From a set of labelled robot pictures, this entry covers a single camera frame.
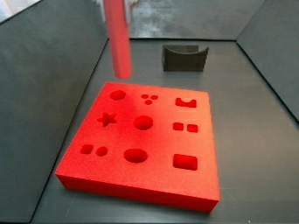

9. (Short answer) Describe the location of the red board with shaped holes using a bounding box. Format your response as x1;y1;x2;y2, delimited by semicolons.
54;83;220;213

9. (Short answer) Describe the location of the black curved object holder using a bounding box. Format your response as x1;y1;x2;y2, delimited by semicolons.
162;45;209;72

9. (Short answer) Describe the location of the red hexagon peg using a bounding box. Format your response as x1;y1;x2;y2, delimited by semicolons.
102;0;132;79

